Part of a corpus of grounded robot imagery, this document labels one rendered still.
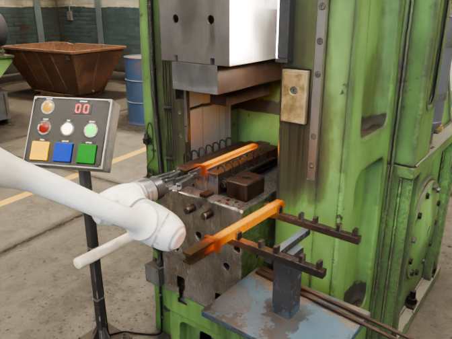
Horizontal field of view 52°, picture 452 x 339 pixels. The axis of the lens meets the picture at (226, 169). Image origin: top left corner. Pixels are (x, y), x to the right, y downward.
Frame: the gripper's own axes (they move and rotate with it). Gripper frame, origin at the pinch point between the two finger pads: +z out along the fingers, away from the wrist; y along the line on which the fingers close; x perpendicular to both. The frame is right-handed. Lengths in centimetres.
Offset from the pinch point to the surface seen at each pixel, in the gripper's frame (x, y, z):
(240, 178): -1.6, 14.4, 9.2
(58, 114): 14, -61, -10
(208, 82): 31.2, 4.1, 5.1
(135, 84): -44, -358, 301
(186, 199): -10.3, -2.0, -0.8
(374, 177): -9, 45, 57
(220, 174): -0.8, 7.6, 6.5
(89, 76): -58, -547, 372
